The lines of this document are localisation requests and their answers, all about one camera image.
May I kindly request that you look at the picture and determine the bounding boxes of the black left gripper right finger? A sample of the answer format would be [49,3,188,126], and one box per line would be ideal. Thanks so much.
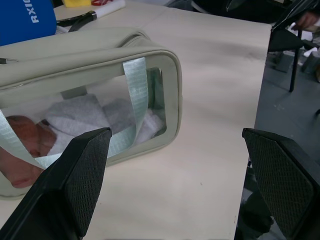
[241,127,320,240]

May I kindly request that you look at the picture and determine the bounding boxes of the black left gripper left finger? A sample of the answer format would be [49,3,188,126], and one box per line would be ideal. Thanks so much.
[0,127,112,240]

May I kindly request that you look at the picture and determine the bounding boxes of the beige transparent toiletry bag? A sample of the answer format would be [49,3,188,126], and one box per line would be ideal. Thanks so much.
[0,26,183,201]

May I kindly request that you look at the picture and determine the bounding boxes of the bystander bare hand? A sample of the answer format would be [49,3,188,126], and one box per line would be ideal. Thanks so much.
[294,11,318,30]

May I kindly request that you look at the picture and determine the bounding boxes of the orange red cloth item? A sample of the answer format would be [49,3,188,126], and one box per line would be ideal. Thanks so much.
[0,114,58,188]

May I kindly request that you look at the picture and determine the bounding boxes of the white folded towel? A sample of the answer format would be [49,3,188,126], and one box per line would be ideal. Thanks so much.
[44,94,166,156]

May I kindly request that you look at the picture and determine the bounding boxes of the grey block on floor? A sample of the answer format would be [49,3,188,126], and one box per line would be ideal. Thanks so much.
[274,52,293,74]

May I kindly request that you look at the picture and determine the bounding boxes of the black chair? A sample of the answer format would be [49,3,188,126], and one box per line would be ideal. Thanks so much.
[266,0,320,93]

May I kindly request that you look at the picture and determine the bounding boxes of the blue container with white lettering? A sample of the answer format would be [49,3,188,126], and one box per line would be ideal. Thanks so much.
[0,0,59,47]

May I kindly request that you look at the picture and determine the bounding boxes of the yellow sponge block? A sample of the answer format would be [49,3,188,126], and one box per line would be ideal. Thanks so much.
[62,0,92,9]

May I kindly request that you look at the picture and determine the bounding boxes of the black-handled tool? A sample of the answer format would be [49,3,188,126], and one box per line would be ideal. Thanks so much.
[56,10,98,33]

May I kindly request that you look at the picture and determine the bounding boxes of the red scissors handle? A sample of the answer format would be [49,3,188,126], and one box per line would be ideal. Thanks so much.
[90,0,114,7]

